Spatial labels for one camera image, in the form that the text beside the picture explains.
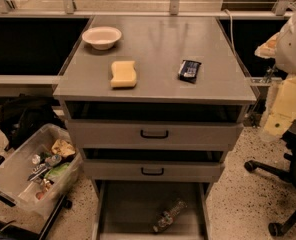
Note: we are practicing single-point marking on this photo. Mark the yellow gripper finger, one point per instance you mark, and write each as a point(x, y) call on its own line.
point(268, 49)

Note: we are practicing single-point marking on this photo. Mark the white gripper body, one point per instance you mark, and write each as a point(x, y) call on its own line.
point(294, 49)

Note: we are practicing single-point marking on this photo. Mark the clear plastic water bottle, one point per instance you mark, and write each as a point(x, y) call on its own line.
point(168, 216)

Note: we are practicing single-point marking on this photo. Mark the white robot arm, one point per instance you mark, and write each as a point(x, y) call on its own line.
point(285, 59)

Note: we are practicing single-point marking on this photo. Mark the grey drawer cabinet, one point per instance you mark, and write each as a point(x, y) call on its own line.
point(158, 45)

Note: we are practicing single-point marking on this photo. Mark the top grey drawer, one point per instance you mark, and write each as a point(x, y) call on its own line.
point(153, 125)

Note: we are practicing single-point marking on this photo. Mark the grey drawer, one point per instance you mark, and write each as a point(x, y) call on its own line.
point(127, 210)
point(153, 165)
point(153, 125)

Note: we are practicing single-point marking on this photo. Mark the bottom grey drawer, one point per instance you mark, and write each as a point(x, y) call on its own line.
point(127, 210)

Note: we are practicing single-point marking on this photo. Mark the middle grey drawer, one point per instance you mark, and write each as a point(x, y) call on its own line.
point(153, 165)

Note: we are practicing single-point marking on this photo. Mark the black office chair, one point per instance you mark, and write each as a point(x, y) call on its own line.
point(277, 229)

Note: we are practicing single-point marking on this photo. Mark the dark blue snack packet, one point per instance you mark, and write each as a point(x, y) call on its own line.
point(188, 71)

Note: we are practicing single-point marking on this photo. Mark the yellow sponge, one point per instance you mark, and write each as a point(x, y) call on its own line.
point(123, 74)

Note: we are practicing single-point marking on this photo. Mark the white bowl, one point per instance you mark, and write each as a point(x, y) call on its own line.
point(102, 38)

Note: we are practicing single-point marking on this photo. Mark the crumpled yellow snack bag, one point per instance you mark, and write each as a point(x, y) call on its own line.
point(63, 148)

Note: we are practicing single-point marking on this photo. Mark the green snack bag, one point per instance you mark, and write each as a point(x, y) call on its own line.
point(56, 172)

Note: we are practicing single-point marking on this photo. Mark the black backpack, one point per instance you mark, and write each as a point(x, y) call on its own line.
point(21, 117)

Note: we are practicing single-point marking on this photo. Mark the clear plastic storage bin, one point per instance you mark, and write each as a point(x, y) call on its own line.
point(15, 188)

